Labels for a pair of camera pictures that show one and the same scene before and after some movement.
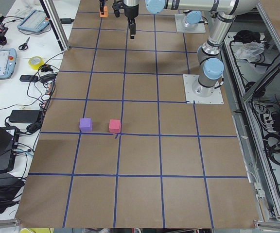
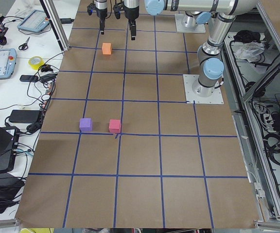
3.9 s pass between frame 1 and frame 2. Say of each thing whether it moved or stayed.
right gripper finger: moved
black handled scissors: stayed
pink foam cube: stayed
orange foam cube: moved
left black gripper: stayed
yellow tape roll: stayed
